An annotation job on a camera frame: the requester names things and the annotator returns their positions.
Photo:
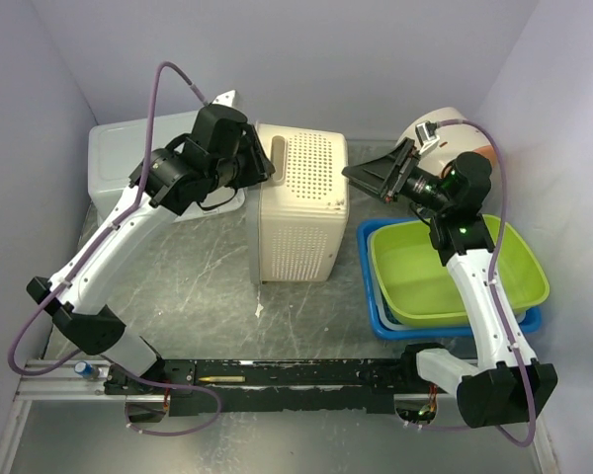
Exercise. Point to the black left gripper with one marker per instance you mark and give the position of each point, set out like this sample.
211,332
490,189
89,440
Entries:
261,166

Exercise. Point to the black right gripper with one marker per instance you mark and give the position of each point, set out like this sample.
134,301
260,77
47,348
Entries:
386,175

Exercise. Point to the cream perforated basket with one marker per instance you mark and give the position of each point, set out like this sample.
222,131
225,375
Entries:
296,220

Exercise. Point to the white translucent plastic bin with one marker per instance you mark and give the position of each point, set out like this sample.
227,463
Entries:
115,150

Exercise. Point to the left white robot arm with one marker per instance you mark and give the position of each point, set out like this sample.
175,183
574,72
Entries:
221,151

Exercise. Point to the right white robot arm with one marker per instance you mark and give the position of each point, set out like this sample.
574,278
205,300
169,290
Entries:
508,385

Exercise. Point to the cream cylindrical bucket orange rim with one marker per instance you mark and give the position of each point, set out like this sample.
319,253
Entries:
454,140

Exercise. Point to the green plastic tub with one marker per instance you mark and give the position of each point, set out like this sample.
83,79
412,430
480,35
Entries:
419,291

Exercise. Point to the blue plastic tub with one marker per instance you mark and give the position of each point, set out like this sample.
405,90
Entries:
529,322

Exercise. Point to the brass pencil-like rod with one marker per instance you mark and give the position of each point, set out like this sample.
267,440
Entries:
227,379

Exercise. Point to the blue capacitor cylinder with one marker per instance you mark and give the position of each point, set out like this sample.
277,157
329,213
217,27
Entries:
87,370

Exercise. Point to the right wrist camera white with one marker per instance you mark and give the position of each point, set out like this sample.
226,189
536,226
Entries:
427,137

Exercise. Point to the aluminium rail frame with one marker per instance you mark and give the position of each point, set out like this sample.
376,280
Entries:
63,423

